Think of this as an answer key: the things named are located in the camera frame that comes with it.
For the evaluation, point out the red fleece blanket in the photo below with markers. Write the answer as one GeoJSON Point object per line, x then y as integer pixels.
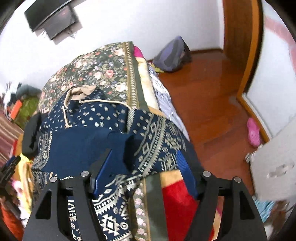
{"type": "Point", "coordinates": [180, 207]}

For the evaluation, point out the green storage box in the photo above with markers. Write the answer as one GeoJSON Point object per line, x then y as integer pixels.
{"type": "Point", "coordinates": [27, 110]}

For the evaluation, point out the floral dark green bedspread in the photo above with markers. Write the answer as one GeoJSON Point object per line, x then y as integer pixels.
{"type": "Point", "coordinates": [113, 68]}

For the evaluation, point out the purple grey backpack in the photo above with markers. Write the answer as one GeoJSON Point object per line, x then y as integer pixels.
{"type": "Point", "coordinates": [173, 56]}

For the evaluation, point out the striped pink curtain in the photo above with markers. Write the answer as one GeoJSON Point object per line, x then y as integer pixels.
{"type": "Point", "coordinates": [9, 134]}

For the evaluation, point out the pink slipper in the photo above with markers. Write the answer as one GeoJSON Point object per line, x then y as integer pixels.
{"type": "Point", "coordinates": [253, 133]}

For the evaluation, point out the black folded garment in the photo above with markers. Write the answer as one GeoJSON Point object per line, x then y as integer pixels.
{"type": "Point", "coordinates": [31, 136]}

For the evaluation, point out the wooden door frame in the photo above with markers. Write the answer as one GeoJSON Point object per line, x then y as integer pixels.
{"type": "Point", "coordinates": [243, 32]}

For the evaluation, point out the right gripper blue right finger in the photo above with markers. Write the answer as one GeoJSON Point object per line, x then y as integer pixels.
{"type": "Point", "coordinates": [183, 162]}

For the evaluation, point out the grey cloth bundle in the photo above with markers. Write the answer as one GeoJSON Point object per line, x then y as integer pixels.
{"type": "Point", "coordinates": [24, 91]}

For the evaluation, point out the orange box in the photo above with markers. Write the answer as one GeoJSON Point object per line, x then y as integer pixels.
{"type": "Point", "coordinates": [15, 110]}

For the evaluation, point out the wall mounted black television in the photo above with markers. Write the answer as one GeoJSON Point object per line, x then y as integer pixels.
{"type": "Point", "coordinates": [53, 16]}

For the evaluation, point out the navy patterned garment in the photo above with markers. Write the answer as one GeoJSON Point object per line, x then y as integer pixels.
{"type": "Point", "coordinates": [82, 125]}

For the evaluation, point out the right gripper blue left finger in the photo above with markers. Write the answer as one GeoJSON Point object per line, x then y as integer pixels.
{"type": "Point", "coordinates": [99, 173]}

